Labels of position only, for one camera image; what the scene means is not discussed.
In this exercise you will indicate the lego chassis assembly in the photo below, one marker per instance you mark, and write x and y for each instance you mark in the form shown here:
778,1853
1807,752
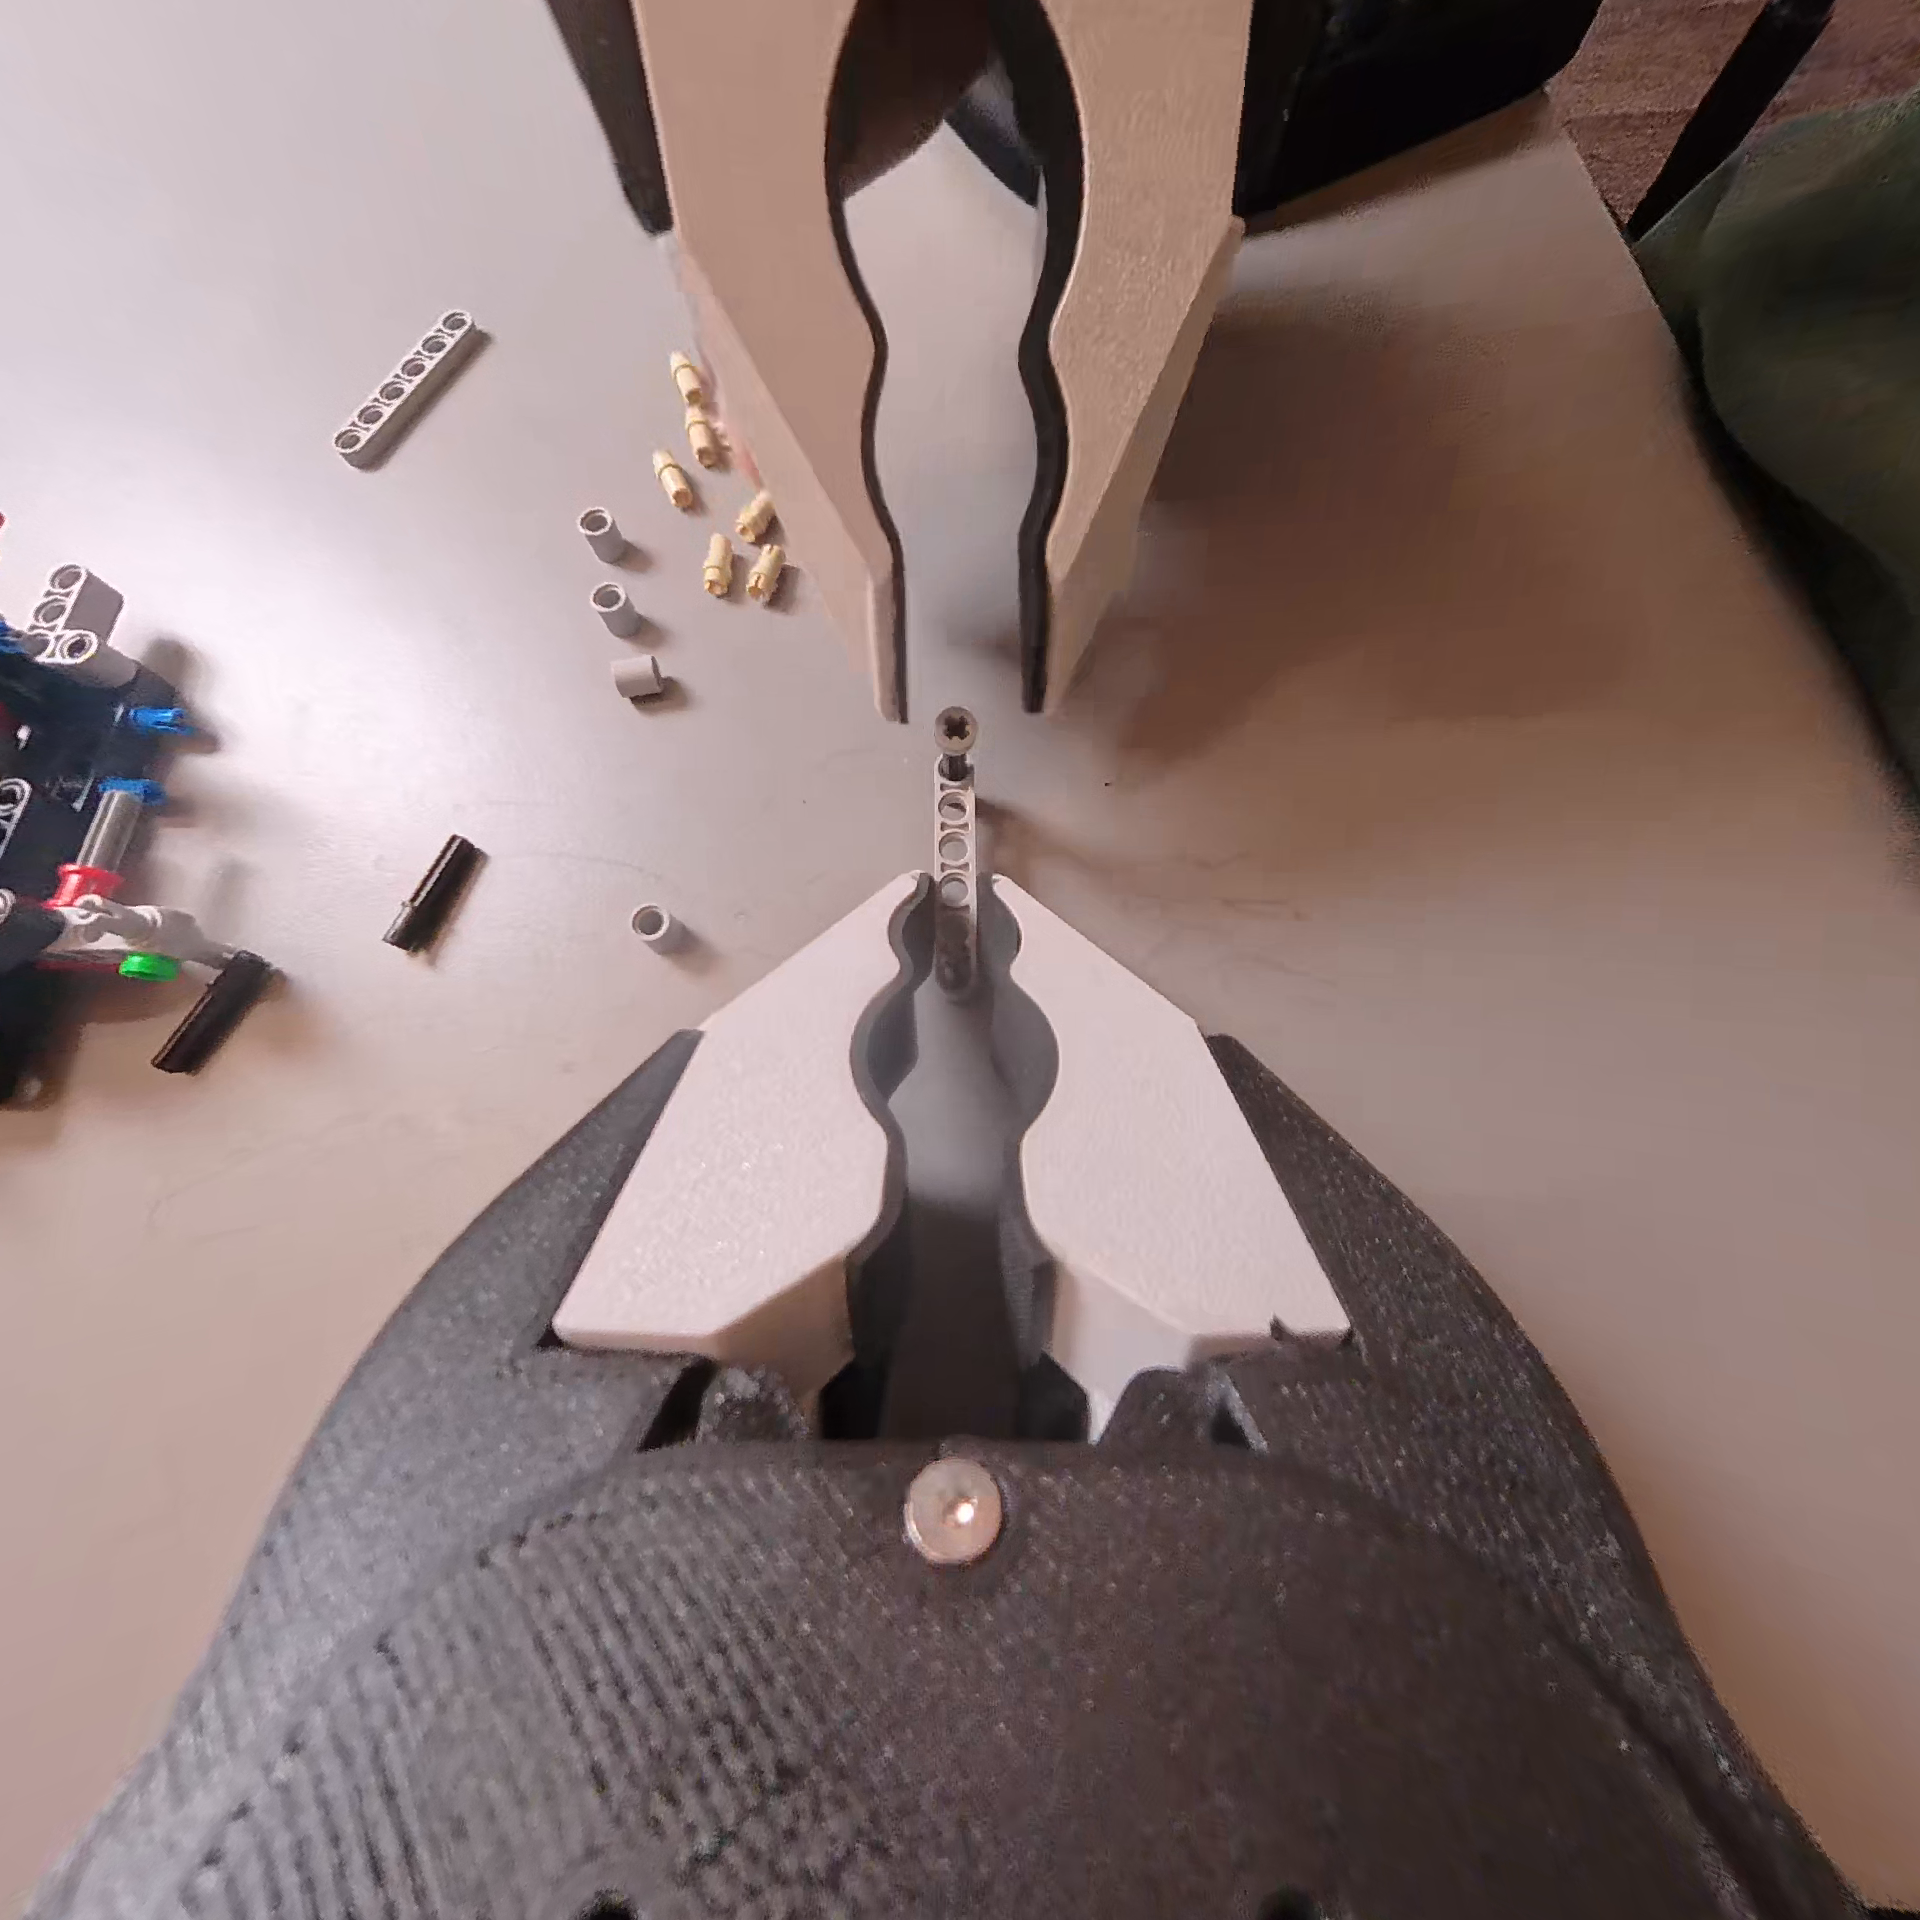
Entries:
83,598

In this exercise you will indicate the grey lego beam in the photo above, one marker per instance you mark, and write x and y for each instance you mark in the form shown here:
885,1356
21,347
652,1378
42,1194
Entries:
955,838
405,387

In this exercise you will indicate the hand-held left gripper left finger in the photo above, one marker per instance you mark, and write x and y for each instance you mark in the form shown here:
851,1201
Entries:
734,1201

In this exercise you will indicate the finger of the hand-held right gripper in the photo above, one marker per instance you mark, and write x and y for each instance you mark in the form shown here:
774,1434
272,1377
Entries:
751,225
1155,225

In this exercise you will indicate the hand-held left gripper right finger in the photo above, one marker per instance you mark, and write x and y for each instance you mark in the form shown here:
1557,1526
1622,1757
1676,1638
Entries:
1186,1201

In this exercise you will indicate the pile of tan lego pins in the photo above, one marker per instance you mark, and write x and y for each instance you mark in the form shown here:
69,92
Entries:
720,563

